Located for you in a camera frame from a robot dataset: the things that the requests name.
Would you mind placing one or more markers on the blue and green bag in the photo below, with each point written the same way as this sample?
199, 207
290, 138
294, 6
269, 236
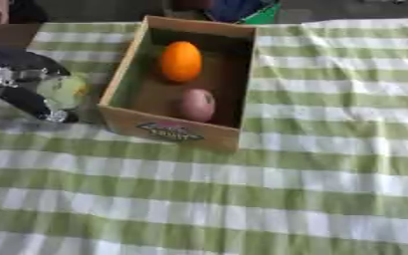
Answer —
242, 10

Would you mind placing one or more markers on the orange toy fruit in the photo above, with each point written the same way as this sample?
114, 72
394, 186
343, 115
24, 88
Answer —
180, 61

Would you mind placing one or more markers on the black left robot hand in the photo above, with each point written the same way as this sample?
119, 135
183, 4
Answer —
22, 66

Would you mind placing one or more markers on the tan cardboard box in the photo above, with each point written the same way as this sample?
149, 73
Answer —
173, 131

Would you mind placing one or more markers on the pale green toy fruit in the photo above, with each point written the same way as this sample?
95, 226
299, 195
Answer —
65, 89

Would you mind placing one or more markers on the pink toy fruit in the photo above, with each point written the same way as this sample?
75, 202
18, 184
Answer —
196, 104

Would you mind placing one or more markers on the person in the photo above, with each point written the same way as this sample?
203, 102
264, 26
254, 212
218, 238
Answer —
4, 11

